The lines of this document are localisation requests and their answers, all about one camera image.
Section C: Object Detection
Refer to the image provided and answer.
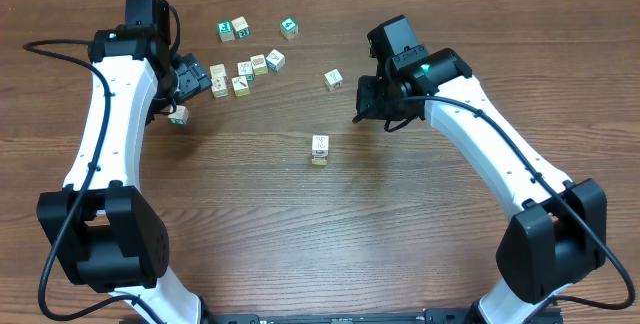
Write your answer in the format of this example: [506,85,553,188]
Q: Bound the blue edged trio block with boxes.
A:
[311,134,329,157]

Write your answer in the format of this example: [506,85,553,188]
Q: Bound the blue letter P block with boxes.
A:
[311,159,328,166]

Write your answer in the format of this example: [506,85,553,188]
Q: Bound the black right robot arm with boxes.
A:
[354,15,607,323]

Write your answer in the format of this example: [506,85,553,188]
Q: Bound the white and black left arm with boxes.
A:
[37,0,213,323]

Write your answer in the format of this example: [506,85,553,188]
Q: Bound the red spatula letter B block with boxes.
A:
[210,64,228,81]

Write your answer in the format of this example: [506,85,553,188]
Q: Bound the cream block red picture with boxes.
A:
[211,76,228,98]

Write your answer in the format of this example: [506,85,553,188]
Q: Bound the cream block far left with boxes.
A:
[168,105,190,125]

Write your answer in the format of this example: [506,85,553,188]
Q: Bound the yellow edged cream block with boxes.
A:
[232,76,250,97]

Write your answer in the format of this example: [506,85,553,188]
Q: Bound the cream block left of trio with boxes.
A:
[324,69,343,91]

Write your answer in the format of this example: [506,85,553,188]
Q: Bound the cream block green edge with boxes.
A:
[237,61,255,82]

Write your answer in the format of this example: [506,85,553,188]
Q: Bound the green picture block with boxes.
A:
[217,20,235,42]

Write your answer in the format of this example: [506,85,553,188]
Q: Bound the cream block red grid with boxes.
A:
[250,54,268,76]

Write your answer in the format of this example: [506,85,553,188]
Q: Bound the green edged cream block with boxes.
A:
[231,16,251,39]

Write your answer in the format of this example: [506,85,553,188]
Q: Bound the blue edged cream block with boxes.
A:
[265,49,286,72]

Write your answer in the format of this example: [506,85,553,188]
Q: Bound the green number four block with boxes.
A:
[279,17,299,40]

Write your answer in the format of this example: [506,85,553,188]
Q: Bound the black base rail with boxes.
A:
[119,307,565,324]

